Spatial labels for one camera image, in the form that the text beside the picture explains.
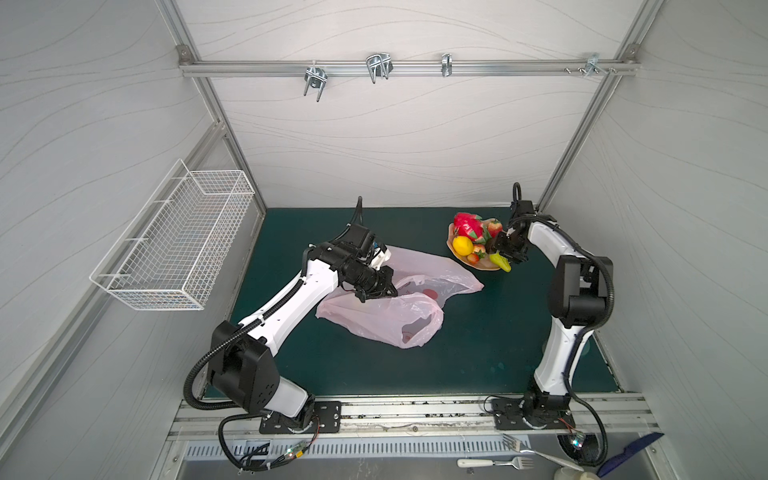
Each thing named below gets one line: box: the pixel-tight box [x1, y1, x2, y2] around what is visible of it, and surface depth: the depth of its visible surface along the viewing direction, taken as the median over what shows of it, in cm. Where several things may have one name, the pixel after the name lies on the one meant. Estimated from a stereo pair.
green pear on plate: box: [489, 250, 512, 272], surface depth 97 cm
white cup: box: [554, 467, 601, 480], surface depth 67 cm
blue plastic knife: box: [597, 432, 665, 478], surface depth 70 cm
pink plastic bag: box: [316, 246, 484, 349], surface depth 78 cm
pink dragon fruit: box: [453, 212, 483, 240], surface depth 104 cm
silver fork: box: [502, 433, 584, 472], surface depth 71 cm
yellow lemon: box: [452, 236, 474, 256], surface depth 103 cm
